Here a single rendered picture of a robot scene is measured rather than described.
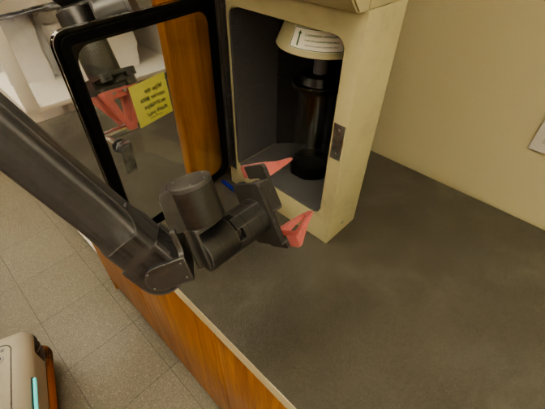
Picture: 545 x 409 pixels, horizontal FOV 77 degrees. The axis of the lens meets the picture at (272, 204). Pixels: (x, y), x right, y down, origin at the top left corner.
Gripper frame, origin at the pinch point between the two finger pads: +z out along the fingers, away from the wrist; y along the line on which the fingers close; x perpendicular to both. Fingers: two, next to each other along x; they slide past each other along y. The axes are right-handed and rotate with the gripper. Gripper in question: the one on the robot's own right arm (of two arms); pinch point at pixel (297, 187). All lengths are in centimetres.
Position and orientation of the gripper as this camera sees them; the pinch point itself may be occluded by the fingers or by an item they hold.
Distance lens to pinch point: 56.4
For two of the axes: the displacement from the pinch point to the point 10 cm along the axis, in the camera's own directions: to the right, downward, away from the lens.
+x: -6.1, 0.0, 7.9
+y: -3.7, -8.8, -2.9
